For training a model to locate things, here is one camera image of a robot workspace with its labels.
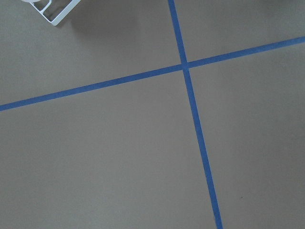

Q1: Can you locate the white wire cup rack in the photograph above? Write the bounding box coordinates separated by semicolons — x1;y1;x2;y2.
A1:
22;0;81;26

